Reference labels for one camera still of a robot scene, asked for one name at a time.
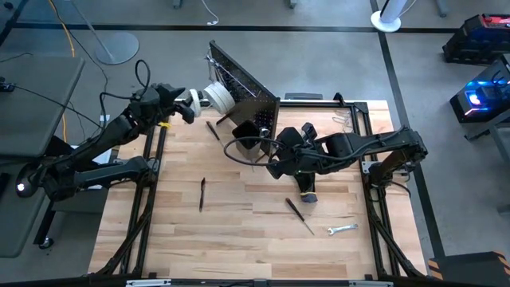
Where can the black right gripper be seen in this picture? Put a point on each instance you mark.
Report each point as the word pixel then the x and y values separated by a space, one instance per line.
pixel 295 151

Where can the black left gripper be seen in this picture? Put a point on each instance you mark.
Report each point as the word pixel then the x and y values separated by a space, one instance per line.
pixel 153 105

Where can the black and grey work glove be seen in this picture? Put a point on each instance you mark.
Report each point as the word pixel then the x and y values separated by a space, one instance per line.
pixel 307 191

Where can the black metal pegboard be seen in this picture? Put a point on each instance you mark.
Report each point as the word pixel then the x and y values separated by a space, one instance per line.
pixel 247 89

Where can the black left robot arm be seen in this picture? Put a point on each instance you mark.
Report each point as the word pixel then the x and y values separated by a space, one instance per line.
pixel 111 131

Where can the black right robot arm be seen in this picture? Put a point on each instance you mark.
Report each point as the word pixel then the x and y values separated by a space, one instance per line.
pixel 358 143

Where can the black pegboard bin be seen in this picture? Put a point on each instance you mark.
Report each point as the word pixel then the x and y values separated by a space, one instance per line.
pixel 247 133

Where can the dark slim screwdriver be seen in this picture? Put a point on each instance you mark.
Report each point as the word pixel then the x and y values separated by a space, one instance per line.
pixel 214 132
pixel 226 118

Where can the white floor label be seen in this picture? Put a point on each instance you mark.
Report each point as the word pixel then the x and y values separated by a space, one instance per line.
pixel 104 118

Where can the grey round floor stand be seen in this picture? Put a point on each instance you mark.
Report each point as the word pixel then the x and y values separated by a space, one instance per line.
pixel 117 48

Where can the black pen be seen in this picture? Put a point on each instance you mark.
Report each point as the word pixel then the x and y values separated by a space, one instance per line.
pixel 202 195

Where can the white paper sheet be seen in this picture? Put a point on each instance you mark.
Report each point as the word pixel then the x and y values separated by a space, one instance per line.
pixel 104 153

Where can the white round floor stand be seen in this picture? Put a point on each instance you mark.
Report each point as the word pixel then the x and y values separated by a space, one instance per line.
pixel 384 22

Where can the small black desk device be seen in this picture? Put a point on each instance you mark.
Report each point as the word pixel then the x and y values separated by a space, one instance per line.
pixel 6 85

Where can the black computer mouse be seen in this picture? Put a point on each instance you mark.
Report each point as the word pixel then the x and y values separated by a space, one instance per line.
pixel 24 187

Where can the black caster wheel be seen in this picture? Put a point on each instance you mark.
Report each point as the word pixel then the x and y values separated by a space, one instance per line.
pixel 45 243

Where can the computer with coloured lights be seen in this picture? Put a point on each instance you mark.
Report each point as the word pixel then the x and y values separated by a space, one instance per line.
pixel 478 99

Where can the black box with striped corner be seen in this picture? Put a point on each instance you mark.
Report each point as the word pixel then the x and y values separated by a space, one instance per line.
pixel 470 271

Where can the black case with red top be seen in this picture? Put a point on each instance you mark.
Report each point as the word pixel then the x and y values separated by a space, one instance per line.
pixel 478 40

